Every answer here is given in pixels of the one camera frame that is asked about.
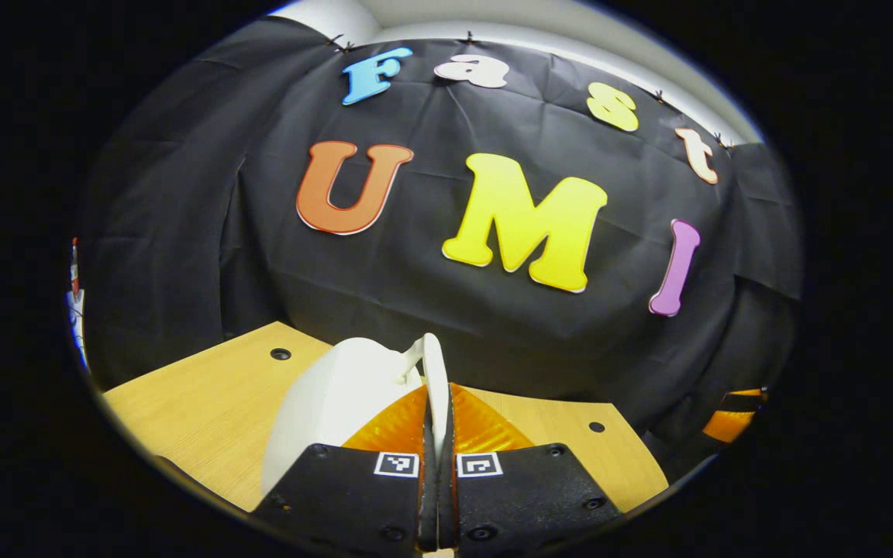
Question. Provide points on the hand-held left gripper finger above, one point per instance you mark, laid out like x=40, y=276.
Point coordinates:
x=429, y=508
x=446, y=508

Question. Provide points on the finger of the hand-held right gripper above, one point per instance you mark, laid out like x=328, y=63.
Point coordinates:
x=729, y=426

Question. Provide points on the white suitcase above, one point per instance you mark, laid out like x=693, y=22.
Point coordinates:
x=330, y=403

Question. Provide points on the black backdrop cloth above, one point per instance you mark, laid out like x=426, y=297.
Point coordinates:
x=415, y=310

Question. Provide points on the white and blue background object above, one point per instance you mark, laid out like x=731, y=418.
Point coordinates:
x=77, y=325

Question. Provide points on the red and white thin pole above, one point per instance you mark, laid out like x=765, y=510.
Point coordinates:
x=74, y=267

